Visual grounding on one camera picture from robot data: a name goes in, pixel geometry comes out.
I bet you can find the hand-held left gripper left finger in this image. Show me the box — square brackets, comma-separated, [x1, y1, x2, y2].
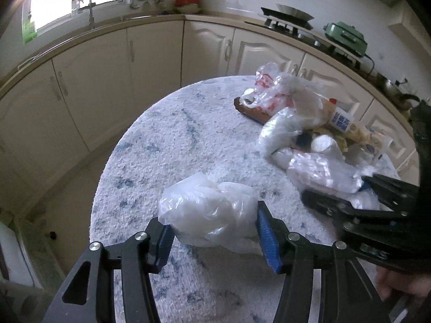
[40, 217, 176, 323]

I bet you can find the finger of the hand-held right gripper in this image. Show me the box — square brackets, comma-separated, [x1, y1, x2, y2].
[301, 188, 366, 227]
[362, 174, 421, 211]

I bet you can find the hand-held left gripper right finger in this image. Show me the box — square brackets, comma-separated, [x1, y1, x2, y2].
[256, 200, 393, 323]

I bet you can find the cracker packet with blue label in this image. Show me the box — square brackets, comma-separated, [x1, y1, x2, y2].
[323, 98, 393, 160]

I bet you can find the person's right hand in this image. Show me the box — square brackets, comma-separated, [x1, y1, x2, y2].
[375, 265, 431, 306]

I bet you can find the large white plastic bag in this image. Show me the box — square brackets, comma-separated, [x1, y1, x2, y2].
[271, 148, 381, 211]

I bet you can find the white crumpled tissue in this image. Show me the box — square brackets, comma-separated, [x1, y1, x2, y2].
[310, 134, 341, 155]

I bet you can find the crumpled clear plastic bag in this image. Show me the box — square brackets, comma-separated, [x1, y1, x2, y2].
[258, 106, 329, 157]

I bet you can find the steel kettle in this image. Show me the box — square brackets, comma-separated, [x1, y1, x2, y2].
[376, 73, 421, 110]

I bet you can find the clear plastic bag red print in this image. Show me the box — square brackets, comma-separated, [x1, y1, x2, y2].
[243, 62, 324, 117]

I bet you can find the green electric grill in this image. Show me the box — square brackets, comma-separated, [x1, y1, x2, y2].
[324, 21, 368, 58]

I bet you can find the cream kitchen cabinet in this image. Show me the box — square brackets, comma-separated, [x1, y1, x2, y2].
[0, 18, 421, 209]

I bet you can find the gas stove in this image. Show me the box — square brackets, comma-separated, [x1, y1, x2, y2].
[244, 7, 332, 50]

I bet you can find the steel wok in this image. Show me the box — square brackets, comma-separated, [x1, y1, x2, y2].
[275, 3, 315, 21]

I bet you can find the red and white pot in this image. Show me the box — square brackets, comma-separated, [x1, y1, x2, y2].
[175, 0, 203, 15]

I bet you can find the steel kitchen faucet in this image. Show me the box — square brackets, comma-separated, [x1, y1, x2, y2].
[72, 0, 97, 29]

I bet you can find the green bottle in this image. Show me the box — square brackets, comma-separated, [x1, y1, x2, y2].
[22, 20, 37, 44]

